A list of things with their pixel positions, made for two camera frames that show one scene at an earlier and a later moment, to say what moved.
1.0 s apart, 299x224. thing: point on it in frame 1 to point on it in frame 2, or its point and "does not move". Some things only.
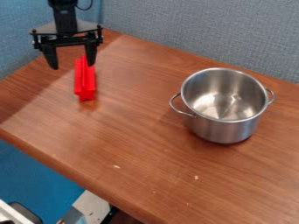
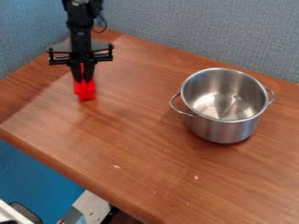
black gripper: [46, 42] to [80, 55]
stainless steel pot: [223, 100] does not move
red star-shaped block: [84, 79] does not move
